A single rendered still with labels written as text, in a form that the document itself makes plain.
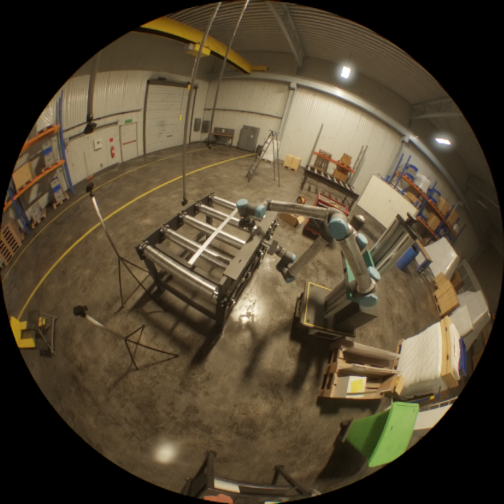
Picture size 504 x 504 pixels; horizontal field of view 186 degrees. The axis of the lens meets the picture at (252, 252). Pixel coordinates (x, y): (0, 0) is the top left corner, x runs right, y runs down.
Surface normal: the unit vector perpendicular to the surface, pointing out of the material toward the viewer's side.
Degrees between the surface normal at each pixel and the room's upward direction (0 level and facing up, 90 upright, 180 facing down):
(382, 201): 90
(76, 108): 90
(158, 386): 0
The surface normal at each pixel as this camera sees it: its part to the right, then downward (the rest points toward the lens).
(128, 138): 0.90, 0.42
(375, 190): -0.73, 0.38
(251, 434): 0.20, -0.67
